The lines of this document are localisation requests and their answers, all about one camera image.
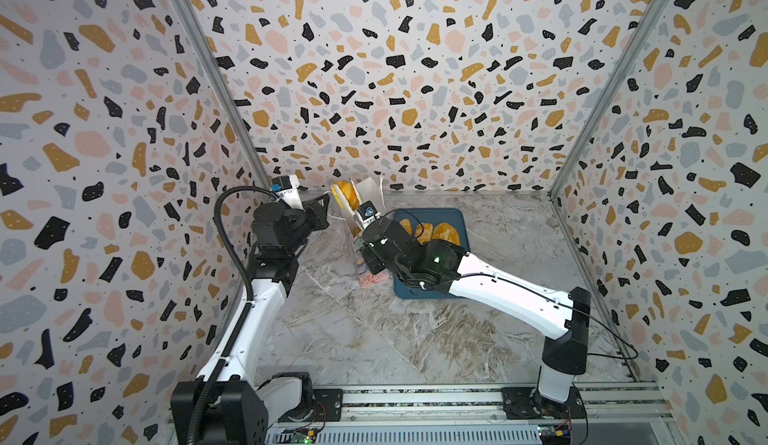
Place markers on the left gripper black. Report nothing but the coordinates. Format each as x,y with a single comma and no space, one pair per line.
317,215

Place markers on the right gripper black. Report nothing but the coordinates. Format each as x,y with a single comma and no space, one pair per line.
372,255

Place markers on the floral paper bag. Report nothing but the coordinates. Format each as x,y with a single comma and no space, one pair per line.
360,203

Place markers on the shell shaped bread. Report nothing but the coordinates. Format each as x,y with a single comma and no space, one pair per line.
339,191

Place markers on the small oval bread roll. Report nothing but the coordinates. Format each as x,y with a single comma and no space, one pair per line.
406,225

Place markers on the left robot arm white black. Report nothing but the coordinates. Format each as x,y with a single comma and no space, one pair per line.
225,404

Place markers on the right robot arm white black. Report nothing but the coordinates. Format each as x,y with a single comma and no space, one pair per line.
563,318

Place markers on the striped glazed bread loaf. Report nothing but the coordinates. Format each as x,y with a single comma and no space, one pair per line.
425,232

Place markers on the large oval brown bread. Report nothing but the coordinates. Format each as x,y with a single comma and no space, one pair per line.
446,232

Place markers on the teal rectangular tray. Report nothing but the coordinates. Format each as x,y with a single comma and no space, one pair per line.
443,256

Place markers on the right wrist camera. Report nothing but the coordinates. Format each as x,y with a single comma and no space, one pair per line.
367,213

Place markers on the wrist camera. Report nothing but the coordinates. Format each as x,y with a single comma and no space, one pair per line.
286,187
367,213

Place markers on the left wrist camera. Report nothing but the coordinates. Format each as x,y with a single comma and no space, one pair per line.
286,187

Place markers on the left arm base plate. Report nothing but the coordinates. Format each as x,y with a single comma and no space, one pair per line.
290,406

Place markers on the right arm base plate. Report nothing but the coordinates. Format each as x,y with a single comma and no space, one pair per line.
526,403

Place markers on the left corner aluminium post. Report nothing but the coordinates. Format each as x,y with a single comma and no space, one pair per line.
188,19

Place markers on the corner aluminium post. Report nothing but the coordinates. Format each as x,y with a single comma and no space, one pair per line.
623,68
188,19

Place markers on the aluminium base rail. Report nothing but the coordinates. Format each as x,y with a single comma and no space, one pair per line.
617,413

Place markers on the right corner aluminium post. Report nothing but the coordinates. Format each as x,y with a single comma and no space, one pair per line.
623,68

